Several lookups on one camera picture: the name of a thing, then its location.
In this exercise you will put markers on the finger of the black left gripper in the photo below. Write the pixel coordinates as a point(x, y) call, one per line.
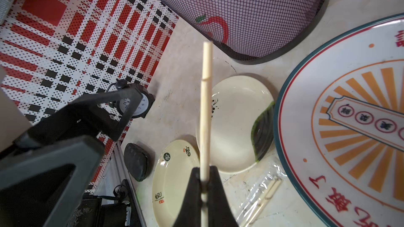
point(83, 116)
point(43, 187)

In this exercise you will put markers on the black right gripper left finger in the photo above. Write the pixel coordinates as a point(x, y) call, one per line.
point(190, 212)

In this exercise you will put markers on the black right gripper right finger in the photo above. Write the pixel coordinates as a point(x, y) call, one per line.
point(219, 212)

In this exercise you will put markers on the wrapped disposable chopsticks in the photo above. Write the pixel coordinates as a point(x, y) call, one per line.
point(261, 194)

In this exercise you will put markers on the cream plate with flower print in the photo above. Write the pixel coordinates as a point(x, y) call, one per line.
point(240, 132)

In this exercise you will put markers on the white plate with teal rim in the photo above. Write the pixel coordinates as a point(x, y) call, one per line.
point(339, 127)

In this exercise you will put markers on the black mesh waste bin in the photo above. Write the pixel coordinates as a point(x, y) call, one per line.
point(252, 31)

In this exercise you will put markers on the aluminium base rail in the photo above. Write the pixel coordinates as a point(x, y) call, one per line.
point(114, 176)

